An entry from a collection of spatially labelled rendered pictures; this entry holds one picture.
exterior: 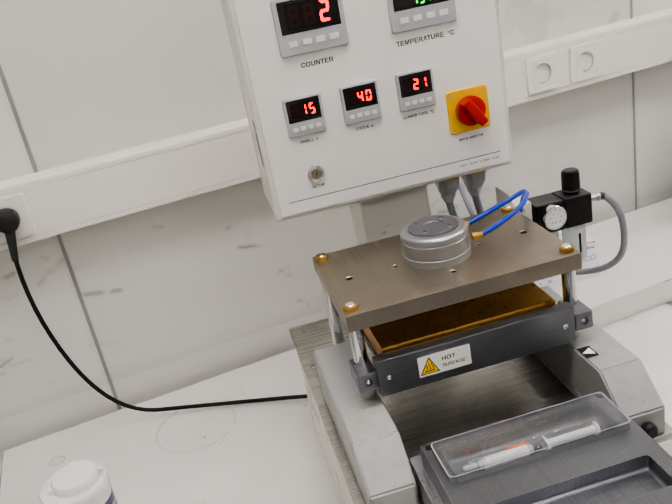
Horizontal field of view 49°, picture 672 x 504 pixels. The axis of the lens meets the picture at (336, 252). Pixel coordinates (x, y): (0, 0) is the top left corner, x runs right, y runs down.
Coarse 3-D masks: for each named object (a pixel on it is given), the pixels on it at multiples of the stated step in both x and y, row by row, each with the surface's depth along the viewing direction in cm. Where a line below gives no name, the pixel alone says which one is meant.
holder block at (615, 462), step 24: (624, 432) 70; (432, 456) 72; (552, 456) 69; (576, 456) 68; (600, 456) 68; (624, 456) 67; (648, 456) 67; (432, 480) 72; (480, 480) 68; (504, 480) 67; (528, 480) 67; (552, 480) 66; (576, 480) 66; (600, 480) 67; (624, 480) 67; (648, 480) 66
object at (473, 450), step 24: (552, 408) 74; (576, 408) 73; (600, 408) 73; (480, 432) 73; (504, 432) 72; (528, 432) 71; (552, 432) 71; (576, 432) 70; (456, 456) 70; (480, 456) 69; (504, 456) 69
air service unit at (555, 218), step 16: (576, 176) 102; (560, 192) 104; (576, 192) 103; (528, 208) 101; (544, 208) 101; (560, 208) 101; (576, 208) 103; (544, 224) 101; (560, 224) 101; (576, 224) 103; (576, 240) 105
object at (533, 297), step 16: (512, 288) 87; (528, 288) 86; (464, 304) 86; (480, 304) 85; (496, 304) 84; (512, 304) 84; (528, 304) 83; (544, 304) 83; (400, 320) 85; (416, 320) 84; (432, 320) 84; (448, 320) 83; (464, 320) 82; (480, 320) 82; (496, 320) 82; (368, 336) 86; (384, 336) 82; (400, 336) 82; (416, 336) 81; (432, 336) 81; (384, 352) 80
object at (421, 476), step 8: (416, 456) 76; (416, 464) 75; (416, 472) 74; (424, 472) 74; (416, 480) 75; (424, 480) 73; (424, 488) 72; (432, 488) 72; (424, 496) 73; (432, 496) 71
